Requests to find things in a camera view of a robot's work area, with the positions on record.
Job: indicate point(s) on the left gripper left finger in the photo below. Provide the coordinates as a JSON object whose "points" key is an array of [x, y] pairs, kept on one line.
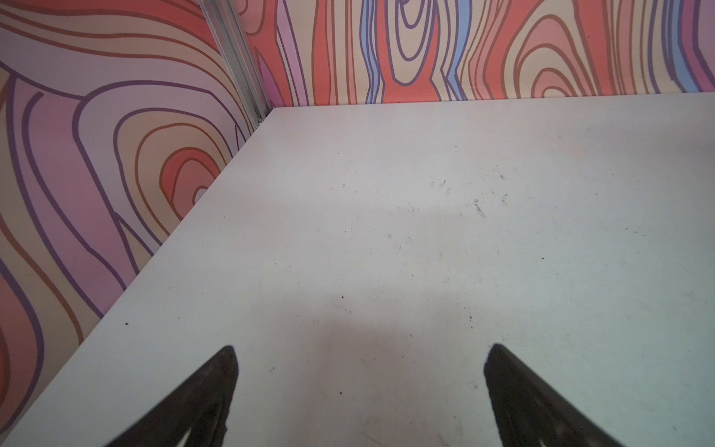
{"points": [[193, 414]]}

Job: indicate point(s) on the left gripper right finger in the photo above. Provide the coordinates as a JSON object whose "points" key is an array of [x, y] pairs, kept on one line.
{"points": [[529, 412]]}

